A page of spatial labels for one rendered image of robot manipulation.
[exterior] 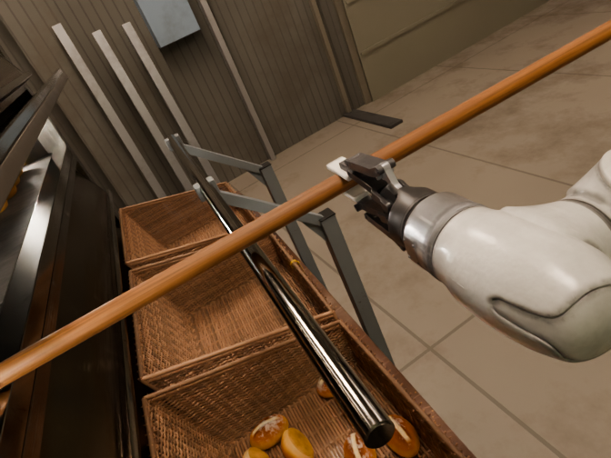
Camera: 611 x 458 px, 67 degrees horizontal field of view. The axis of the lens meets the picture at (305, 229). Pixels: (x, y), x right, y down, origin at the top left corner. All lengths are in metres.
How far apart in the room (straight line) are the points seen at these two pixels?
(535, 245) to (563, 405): 1.43
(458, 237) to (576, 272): 0.11
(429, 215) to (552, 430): 1.35
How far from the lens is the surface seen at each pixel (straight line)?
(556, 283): 0.40
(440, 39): 5.13
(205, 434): 1.22
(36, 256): 1.11
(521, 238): 0.42
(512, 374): 1.90
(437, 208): 0.50
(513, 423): 1.79
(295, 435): 1.13
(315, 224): 1.13
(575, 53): 0.93
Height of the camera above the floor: 1.51
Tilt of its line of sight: 30 degrees down
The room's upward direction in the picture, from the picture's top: 24 degrees counter-clockwise
